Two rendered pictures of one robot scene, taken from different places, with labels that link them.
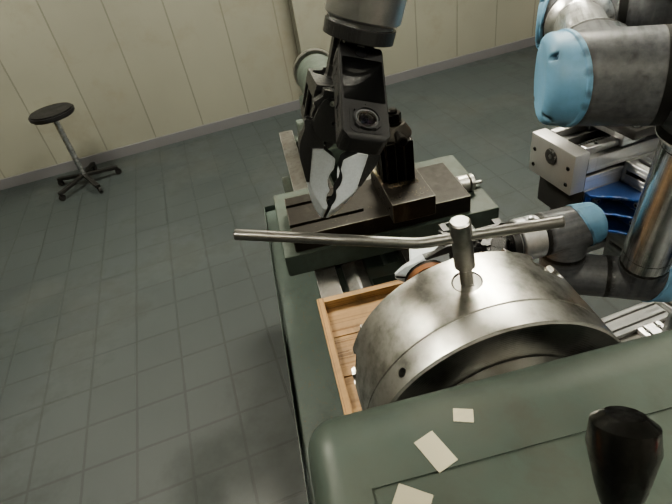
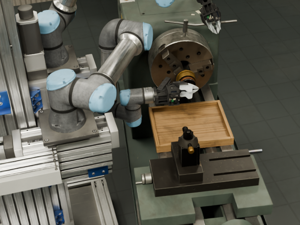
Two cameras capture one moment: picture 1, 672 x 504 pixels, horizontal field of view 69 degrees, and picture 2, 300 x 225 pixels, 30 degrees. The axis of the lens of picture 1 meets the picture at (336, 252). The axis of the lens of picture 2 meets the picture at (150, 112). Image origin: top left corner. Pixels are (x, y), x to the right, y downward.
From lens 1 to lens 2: 2.91 m
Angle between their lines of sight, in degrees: 105
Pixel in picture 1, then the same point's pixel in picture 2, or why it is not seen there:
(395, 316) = (201, 40)
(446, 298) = (189, 35)
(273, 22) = not seen: outside the picture
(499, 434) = (188, 12)
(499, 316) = (180, 29)
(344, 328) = (220, 131)
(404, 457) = not seen: hidden behind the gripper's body
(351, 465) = not seen: hidden behind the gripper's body
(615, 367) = (165, 18)
